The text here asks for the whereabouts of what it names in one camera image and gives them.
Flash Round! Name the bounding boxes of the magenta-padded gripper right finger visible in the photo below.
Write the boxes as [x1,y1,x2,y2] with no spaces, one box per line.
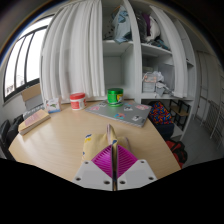
[116,144,158,192]

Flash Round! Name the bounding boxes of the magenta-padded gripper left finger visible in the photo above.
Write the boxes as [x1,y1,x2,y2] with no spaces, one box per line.
[72,143,115,192]

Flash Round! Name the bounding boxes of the yellow patterned towel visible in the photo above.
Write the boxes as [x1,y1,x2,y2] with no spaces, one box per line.
[81,123,131,168]

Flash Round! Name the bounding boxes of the dark blue suitcase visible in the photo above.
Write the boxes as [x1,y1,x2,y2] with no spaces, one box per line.
[149,120,176,142]

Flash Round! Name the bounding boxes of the grey laptop with stickers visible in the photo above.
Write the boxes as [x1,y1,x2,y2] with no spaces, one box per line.
[84,99,153,129]

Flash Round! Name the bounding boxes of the colourful patterned bag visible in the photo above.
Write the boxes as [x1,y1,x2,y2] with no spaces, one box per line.
[147,101,175,126]

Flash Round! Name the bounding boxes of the white jar with red lid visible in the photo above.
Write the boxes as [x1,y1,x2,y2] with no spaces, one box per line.
[69,92,88,112]

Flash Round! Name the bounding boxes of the small wooden stool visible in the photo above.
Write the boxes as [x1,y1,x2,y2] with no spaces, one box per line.
[169,99,192,130]

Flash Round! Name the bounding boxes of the green jar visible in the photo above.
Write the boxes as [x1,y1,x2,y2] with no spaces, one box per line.
[106,87,125,108]

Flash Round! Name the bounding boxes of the small white card box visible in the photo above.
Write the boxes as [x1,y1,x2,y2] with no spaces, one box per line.
[44,97,63,115]

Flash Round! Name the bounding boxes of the thick yellow book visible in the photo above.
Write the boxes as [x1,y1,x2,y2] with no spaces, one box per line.
[17,108,52,136]

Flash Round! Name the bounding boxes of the white radiator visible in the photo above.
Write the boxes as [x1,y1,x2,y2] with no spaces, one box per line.
[22,95,45,120]

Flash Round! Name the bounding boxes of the brown cardboard box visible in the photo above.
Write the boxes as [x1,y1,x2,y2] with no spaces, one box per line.
[21,82,43,103]

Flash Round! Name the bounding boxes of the white shelf unit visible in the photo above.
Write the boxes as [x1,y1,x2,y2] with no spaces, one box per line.
[100,0,198,134]

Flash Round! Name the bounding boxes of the wide white curtain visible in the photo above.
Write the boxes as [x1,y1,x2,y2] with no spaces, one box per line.
[39,0,105,105]

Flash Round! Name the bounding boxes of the dark-framed window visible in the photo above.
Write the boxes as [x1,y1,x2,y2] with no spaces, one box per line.
[2,14,55,103]

